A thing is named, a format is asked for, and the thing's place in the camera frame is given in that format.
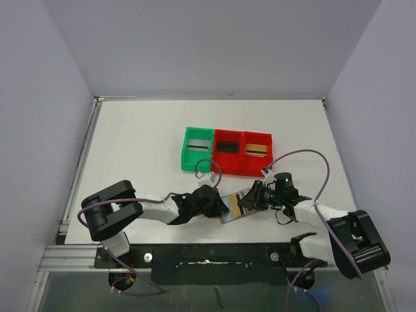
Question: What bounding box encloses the black credit card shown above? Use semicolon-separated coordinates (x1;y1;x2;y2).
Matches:
216;141;239;154

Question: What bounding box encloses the right red plastic bin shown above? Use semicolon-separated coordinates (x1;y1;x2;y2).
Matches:
241;131;273;177

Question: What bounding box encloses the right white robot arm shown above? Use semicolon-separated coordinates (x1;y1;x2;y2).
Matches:
237;172;391;279

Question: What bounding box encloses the red plastic bin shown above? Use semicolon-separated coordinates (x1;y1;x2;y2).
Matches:
212;129;243;176
241;131;273;177

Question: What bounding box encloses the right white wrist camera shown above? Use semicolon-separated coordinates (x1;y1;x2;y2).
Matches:
261;166;276;185

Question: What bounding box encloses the middle red plastic bin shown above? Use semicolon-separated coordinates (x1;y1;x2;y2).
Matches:
212;129;243;176

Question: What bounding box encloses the green plastic bin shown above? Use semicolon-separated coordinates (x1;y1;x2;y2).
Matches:
181;127;215;172

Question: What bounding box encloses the brown leather card holder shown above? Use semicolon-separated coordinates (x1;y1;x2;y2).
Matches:
219;188;257;224

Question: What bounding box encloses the gold credit card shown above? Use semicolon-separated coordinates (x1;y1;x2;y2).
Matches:
228;192;248;218

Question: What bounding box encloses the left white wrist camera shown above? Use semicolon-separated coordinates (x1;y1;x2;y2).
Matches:
196;172;216;187

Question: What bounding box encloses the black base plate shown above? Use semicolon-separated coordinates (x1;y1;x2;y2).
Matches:
94;242;309;287

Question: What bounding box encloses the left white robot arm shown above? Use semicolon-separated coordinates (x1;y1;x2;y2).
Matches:
77;180;228;257

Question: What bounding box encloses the aluminium frame rail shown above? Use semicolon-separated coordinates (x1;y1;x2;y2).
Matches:
38;244;98;272

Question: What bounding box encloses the gold card in bin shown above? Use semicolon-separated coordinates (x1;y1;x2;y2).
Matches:
246;144;268;157

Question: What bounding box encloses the silver credit card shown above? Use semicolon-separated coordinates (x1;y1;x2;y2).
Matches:
187;138;211;152

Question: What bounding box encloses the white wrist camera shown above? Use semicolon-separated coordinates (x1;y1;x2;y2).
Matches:
196;172;216;187
261;166;276;185

